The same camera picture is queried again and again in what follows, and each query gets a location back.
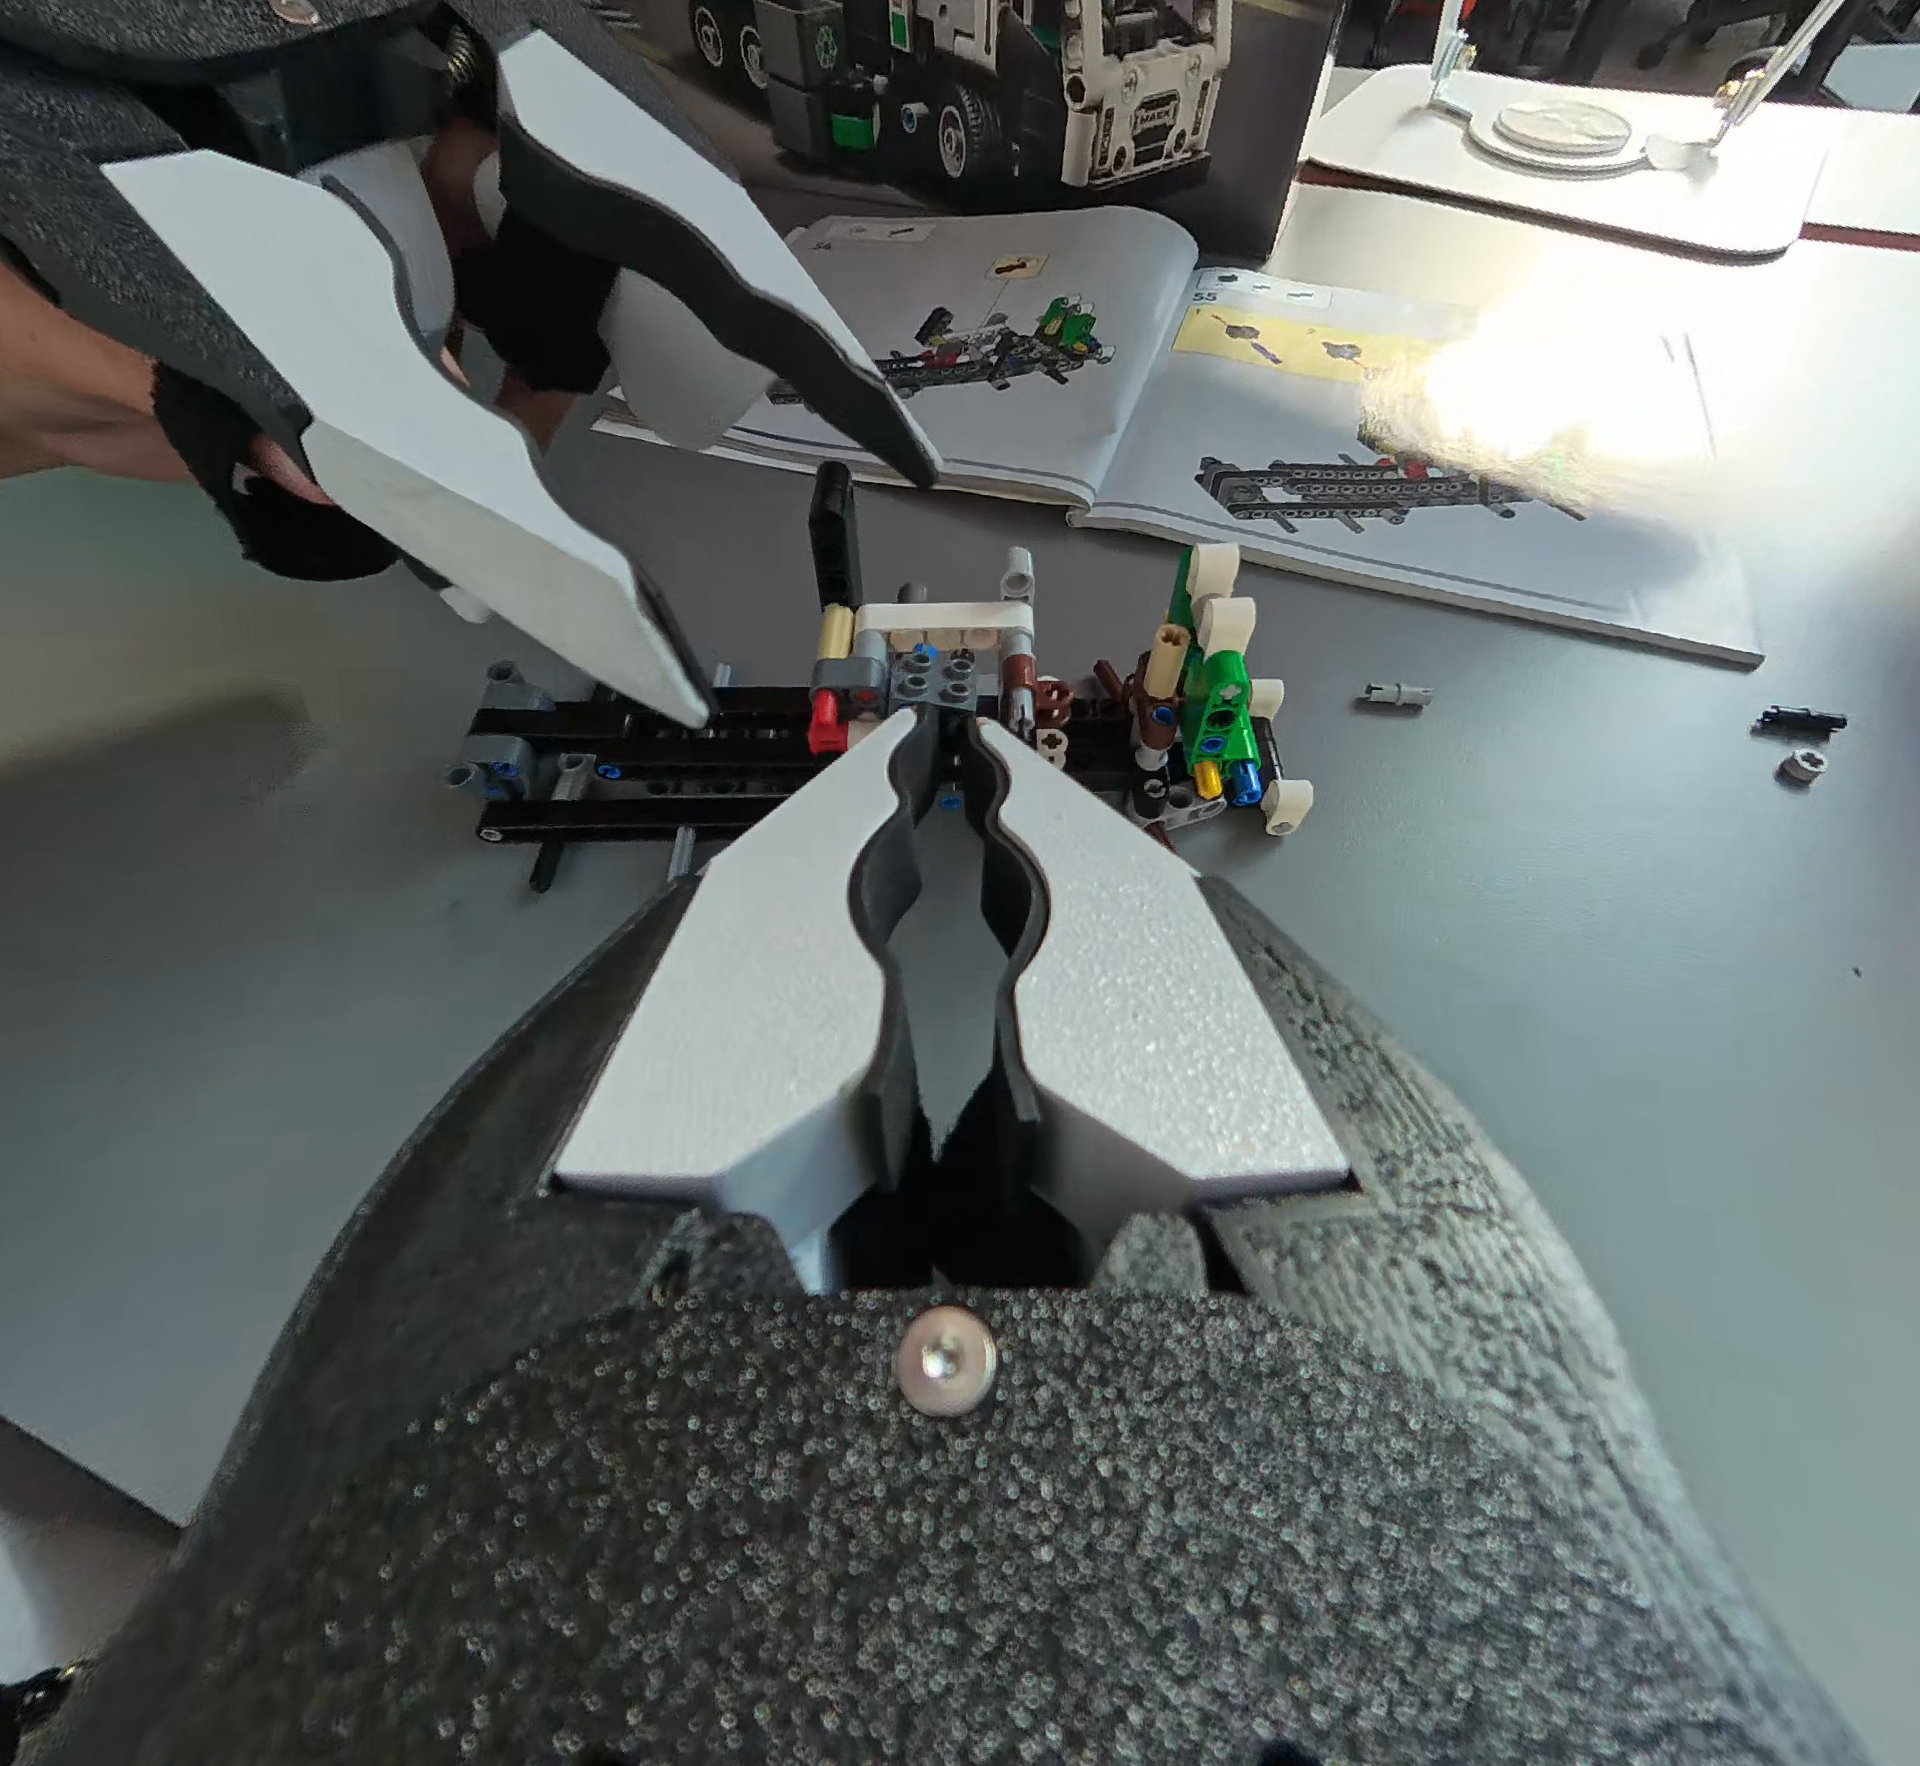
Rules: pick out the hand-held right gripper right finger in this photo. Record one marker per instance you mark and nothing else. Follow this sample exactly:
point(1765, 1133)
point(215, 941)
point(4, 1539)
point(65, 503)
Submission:
point(1155, 1032)

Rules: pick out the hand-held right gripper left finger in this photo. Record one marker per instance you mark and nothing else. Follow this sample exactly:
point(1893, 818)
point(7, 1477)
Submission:
point(751, 1016)

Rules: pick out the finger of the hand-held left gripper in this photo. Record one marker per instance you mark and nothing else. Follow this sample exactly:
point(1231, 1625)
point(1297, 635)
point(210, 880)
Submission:
point(705, 207)
point(450, 477)

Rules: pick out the toy brick model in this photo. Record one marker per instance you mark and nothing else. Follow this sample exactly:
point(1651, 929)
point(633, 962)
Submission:
point(1080, 717)

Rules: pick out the toy truck set box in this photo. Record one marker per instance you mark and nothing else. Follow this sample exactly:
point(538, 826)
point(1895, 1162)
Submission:
point(1050, 28)

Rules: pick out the person's left hand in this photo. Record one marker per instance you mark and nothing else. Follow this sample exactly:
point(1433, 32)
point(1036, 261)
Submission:
point(75, 401)

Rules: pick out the small grey toy pin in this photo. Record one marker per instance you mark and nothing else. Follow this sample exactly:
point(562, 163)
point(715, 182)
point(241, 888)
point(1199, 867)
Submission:
point(1396, 694)

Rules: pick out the open instruction booklet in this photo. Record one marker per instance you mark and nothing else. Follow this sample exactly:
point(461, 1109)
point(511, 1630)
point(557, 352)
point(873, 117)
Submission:
point(1321, 447)

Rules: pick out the small grey toy bush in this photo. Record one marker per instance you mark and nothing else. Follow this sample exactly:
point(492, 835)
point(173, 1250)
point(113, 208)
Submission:
point(1804, 763)

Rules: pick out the small black toy pin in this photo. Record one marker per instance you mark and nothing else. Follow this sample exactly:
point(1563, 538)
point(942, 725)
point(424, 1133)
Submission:
point(1801, 719)

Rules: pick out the white stand with metal rods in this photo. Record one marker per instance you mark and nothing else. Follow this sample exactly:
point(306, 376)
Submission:
point(1560, 170)

